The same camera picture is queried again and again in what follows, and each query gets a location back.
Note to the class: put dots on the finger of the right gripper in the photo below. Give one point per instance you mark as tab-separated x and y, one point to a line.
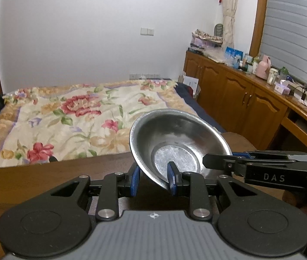
228	163
244	155

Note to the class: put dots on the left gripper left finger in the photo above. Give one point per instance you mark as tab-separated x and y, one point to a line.
132	180

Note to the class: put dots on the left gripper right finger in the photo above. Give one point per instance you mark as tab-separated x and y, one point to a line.
174	178

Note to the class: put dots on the medium steel bowl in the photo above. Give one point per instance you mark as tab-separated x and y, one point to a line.
163	135

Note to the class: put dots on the wooden sideboard cabinet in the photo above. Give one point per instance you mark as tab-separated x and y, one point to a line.
247	105

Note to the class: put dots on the pink tissue box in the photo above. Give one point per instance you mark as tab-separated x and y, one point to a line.
281	89

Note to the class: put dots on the white paper bag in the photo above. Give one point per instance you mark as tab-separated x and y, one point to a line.
192	83

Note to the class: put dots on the pink kettle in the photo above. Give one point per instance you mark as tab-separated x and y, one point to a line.
263	68

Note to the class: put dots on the blue picture card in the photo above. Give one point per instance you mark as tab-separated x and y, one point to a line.
233	57

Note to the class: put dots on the floral bed quilt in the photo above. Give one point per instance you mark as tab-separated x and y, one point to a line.
78	121

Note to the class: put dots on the grey window blind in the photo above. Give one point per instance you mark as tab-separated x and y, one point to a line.
284	37

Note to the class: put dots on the beige curtain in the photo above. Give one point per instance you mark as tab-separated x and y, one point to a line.
229	8

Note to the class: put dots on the wall socket strip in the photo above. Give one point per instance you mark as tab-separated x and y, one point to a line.
138	76

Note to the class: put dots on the white wall switch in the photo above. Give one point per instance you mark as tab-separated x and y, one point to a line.
147	32

